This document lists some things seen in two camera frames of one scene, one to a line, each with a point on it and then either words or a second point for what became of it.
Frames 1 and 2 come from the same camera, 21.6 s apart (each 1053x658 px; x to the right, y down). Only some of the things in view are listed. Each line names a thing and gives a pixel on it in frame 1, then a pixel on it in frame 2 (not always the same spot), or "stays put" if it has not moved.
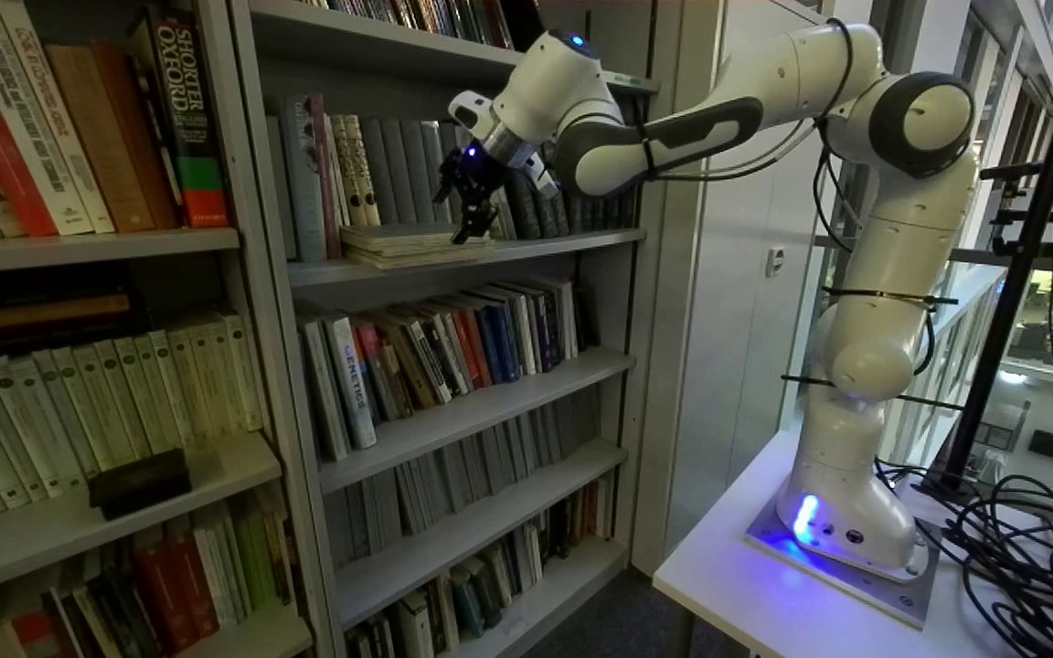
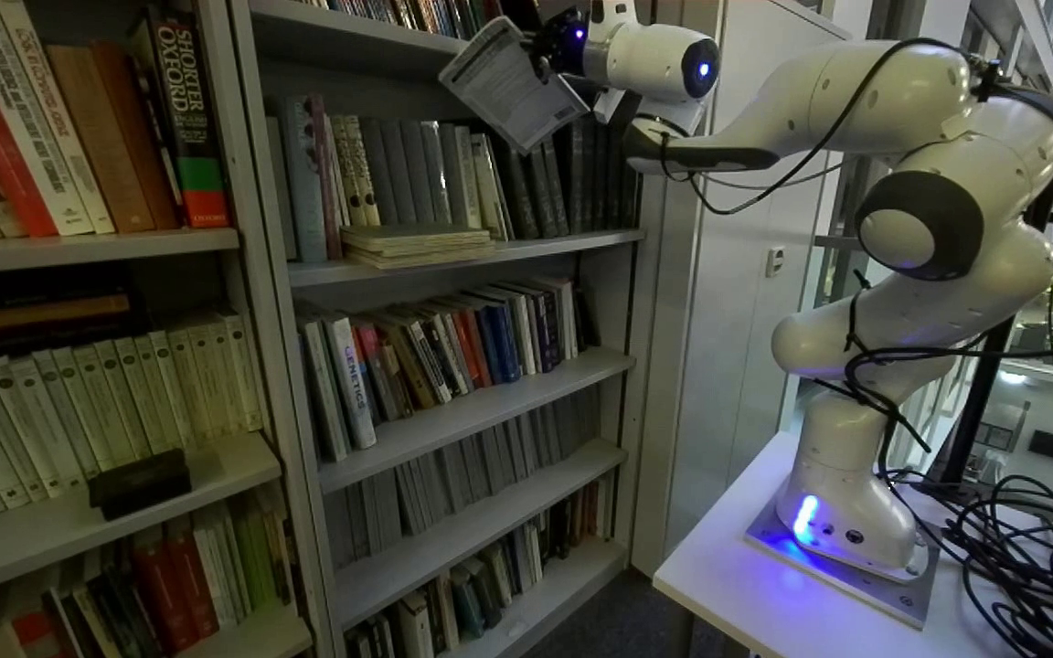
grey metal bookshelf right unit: [464, 399] stays put
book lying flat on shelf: [408, 250] stays put
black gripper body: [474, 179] → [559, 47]
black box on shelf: [140, 483] stays put
